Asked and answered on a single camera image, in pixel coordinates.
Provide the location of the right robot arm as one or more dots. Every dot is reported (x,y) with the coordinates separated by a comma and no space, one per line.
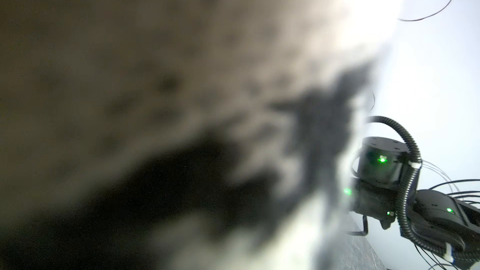
(447,227)

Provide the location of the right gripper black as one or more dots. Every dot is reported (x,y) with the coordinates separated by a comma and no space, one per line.
(382,163)

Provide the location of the black white patterned knit scarf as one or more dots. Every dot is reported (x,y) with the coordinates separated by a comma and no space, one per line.
(183,134)

